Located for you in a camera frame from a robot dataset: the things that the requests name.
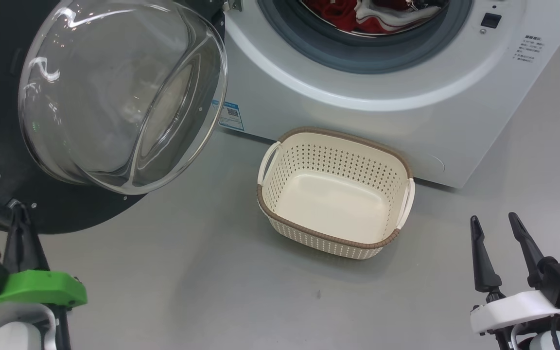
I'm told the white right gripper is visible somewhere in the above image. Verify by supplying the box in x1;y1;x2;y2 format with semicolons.
470;212;560;336

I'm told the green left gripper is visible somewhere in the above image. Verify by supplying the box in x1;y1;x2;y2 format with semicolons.
0;203;88;310

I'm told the red and white garment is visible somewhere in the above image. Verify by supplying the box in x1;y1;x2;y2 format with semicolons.
302;0;451;35

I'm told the white front-load washing machine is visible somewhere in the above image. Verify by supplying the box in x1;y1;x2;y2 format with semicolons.
214;0;560;189

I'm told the cream perforated laundry basket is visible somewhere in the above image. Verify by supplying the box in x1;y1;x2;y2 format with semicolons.
257;127;415;260

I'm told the blue energy label sticker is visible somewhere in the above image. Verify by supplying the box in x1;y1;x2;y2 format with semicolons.
212;100;245;132

